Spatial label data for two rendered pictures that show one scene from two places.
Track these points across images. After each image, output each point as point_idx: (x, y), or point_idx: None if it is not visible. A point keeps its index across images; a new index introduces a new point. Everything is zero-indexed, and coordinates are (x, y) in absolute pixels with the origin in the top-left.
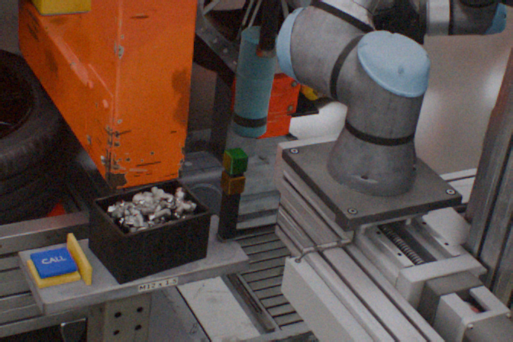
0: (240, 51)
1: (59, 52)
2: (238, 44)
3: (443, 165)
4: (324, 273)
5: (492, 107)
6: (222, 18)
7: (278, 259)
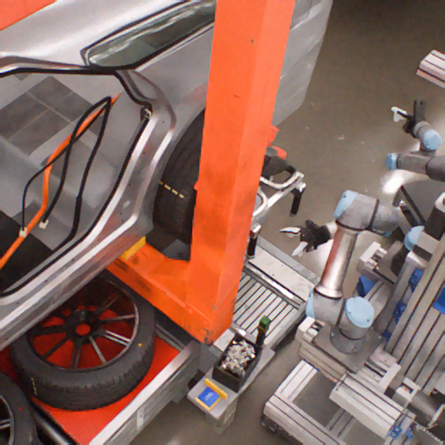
0: None
1: (151, 284)
2: None
3: (275, 190)
4: (350, 394)
5: (278, 132)
6: None
7: (240, 300)
